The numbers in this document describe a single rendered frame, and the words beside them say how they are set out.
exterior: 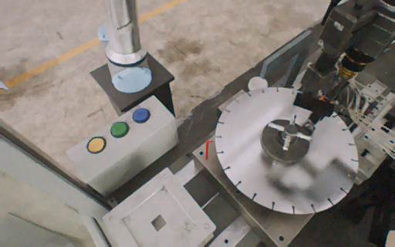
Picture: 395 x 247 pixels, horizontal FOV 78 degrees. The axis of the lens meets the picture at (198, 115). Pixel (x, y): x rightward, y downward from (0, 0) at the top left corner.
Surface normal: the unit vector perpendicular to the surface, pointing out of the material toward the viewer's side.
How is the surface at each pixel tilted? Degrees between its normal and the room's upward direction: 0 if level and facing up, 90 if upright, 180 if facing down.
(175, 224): 0
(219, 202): 0
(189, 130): 0
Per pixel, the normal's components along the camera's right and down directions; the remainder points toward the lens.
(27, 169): 0.65, 0.63
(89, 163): -0.02, -0.55
